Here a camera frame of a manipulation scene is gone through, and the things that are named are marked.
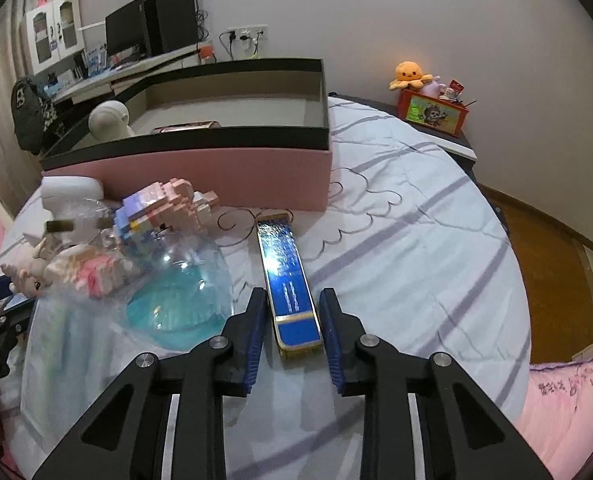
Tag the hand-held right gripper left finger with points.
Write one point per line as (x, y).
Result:
(255, 345)

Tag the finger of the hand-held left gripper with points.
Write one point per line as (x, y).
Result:
(4, 327)

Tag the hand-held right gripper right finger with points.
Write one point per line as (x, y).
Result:
(334, 345)

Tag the small doll figure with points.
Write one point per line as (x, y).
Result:
(31, 275)
(91, 270)

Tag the blue and gold long case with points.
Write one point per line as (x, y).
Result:
(289, 280)

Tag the clear glass bottle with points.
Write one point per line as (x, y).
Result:
(94, 222)

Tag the white plastic case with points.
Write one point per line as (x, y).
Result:
(69, 195)

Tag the pink and blue block toy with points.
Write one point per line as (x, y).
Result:
(161, 210)

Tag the pink box with black rim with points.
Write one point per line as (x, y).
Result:
(226, 175)

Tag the rose gold case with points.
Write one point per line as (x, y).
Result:
(186, 127)

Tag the white round figurine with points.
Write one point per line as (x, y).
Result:
(107, 120)

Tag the clear teal plastic container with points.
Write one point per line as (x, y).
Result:
(181, 300)

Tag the dark jacket on chair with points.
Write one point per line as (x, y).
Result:
(29, 115)

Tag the pink printed quilt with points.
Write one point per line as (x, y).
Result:
(571, 425)

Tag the red printed box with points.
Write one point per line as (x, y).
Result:
(429, 112)

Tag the pink plush toy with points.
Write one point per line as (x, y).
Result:
(434, 89)

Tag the orange octopus plush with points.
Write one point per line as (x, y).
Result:
(409, 74)

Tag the white desk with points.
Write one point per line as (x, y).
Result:
(126, 67)

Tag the bottle with orange cap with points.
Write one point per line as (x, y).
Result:
(206, 55)

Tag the white cabinet with glass doors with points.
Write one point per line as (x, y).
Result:
(51, 35)

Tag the black computer monitor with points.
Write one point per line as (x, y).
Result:
(125, 27)

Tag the black speaker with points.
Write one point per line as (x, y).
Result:
(171, 22)

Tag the white wall outlet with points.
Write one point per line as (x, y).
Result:
(246, 35)

